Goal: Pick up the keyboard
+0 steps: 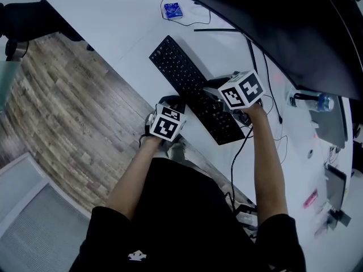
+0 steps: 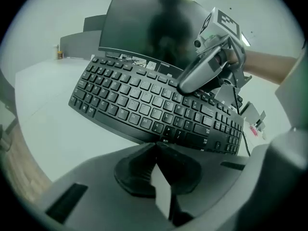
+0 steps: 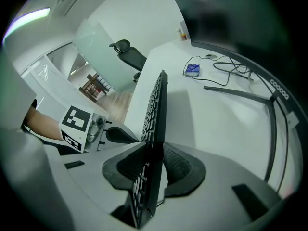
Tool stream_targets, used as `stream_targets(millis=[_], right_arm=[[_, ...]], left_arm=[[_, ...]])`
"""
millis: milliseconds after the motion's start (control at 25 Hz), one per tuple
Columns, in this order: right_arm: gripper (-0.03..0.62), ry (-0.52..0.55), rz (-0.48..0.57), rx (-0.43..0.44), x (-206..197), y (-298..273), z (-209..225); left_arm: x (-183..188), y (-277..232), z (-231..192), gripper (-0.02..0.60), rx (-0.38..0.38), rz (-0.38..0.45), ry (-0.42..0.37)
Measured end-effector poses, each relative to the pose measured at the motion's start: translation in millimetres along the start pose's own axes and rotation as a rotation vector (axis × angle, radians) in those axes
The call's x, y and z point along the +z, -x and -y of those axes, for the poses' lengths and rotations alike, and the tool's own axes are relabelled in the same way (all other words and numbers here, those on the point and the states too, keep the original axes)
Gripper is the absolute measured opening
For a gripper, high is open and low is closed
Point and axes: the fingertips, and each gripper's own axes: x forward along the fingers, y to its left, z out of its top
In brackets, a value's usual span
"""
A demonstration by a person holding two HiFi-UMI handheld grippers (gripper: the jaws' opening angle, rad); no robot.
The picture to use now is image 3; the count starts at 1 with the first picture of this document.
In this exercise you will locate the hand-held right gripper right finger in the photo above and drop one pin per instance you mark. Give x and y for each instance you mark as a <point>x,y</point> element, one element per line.
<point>183,172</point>

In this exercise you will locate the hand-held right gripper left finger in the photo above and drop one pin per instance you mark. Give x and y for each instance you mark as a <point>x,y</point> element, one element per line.
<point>120,170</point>

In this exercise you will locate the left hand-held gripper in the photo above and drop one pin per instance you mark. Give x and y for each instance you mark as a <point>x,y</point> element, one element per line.
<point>75,119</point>

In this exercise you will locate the black keyboard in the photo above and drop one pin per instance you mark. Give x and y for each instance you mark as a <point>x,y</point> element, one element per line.
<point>156,119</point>

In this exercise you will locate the person's left forearm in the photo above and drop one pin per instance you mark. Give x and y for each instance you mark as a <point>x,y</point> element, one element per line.
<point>41,121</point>

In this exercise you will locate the dark shelf unit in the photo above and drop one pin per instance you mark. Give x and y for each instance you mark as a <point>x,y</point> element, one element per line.
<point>91,90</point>

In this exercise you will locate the black office chair with headrest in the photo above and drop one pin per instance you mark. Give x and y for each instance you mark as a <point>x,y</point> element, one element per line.
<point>131,56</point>

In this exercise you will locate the striped frosted glass partition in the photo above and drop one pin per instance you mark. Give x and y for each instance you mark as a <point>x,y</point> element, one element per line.
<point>48,80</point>

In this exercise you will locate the frosted glass door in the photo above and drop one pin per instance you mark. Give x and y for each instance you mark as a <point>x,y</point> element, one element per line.
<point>96,47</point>

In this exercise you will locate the black monitor stand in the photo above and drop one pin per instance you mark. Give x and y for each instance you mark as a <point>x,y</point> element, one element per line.
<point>240,94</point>

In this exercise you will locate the blue tissue packet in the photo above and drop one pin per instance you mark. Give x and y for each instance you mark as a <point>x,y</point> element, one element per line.
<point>192,70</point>

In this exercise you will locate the small jar with orange lid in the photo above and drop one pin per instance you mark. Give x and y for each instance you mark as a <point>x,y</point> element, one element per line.
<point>183,36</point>

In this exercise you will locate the ceiling light strip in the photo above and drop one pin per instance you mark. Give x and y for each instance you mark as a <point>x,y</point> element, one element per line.
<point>29,17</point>

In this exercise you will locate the black curved monitor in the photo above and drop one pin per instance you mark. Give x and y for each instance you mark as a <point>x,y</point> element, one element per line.
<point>240,20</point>

